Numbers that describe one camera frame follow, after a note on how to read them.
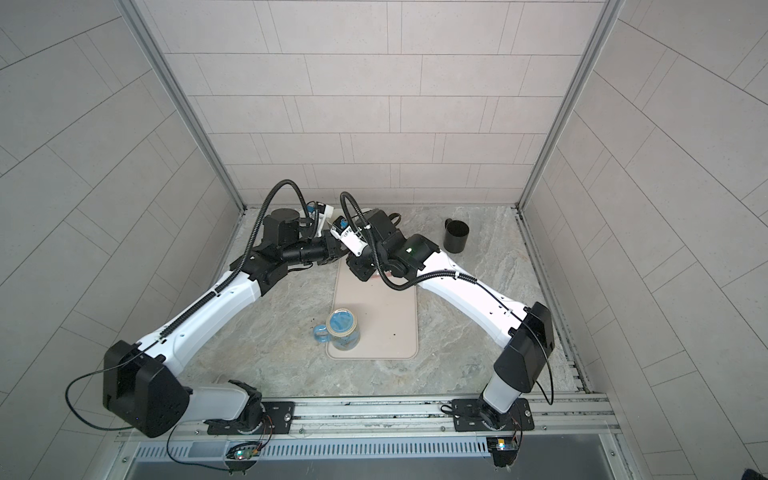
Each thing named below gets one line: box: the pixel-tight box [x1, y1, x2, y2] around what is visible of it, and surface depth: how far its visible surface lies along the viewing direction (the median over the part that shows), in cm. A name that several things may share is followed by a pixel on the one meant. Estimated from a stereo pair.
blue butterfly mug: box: [313, 308, 361, 352], surface depth 78 cm
